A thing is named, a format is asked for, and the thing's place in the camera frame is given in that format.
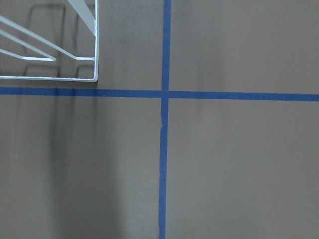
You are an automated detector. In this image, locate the white wire cup rack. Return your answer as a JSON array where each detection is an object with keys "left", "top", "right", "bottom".
[{"left": 0, "top": 0, "right": 99, "bottom": 82}]

